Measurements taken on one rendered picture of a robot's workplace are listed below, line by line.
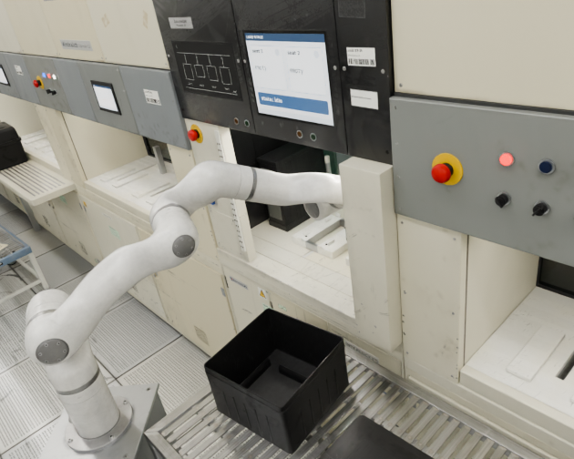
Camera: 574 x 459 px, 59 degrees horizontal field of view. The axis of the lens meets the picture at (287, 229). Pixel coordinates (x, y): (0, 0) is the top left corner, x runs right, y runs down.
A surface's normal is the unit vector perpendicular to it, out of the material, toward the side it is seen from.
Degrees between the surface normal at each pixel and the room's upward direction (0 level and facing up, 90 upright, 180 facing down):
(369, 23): 90
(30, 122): 90
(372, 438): 0
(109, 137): 90
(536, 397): 0
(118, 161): 90
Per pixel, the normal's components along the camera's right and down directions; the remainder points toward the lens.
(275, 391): -0.15, -0.86
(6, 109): 0.68, 0.27
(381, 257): -0.72, 0.43
